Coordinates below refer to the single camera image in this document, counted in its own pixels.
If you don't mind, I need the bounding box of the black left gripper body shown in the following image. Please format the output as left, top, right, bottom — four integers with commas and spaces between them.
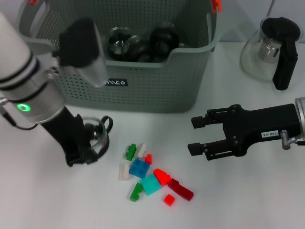
41, 107, 86, 168

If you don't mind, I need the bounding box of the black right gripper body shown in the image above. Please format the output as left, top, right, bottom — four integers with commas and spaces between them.
223, 103, 301, 157

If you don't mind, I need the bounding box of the glass teacup black base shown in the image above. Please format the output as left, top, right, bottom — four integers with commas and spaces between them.
149, 22, 181, 61
81, 115, 114, 163
106, 26, 132, 58
125, 35, 154, 63

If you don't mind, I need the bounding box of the grey-green perforated storage bin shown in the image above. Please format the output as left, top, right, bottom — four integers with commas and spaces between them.
13, 0, 222, 114

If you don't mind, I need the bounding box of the orange bin rim piece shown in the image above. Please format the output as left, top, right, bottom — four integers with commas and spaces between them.
211, 0, 224, 14

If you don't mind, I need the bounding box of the white toy brick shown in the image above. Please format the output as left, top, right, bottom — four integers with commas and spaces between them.
136, 143, 148, 158
118, 162, 130, 181

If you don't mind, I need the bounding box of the green toy brick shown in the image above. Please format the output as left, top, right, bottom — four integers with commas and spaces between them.
125, 144, 138, 162
130, 182, 144, 202

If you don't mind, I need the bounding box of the dark red toy brick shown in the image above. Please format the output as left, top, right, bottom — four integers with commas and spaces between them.
168, 178, 194, 202

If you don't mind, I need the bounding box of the blue toy brick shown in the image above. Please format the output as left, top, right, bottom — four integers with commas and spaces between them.
128, 158, 151, 179

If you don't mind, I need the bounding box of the red sloped toy brick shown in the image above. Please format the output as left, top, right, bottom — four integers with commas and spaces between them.
153, 168, 172, 187

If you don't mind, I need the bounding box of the red square toy brick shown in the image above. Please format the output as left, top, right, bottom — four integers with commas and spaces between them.
163, 193, 176, 206

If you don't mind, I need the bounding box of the cyan toy brick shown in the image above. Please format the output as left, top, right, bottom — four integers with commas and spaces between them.
140, 173, 163, 196

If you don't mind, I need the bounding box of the right wrist cable with plug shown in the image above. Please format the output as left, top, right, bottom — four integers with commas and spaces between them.
280, 130, 305, 151

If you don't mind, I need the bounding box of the glass teapot black handle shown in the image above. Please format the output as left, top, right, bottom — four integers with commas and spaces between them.
240, 16, 304, 91

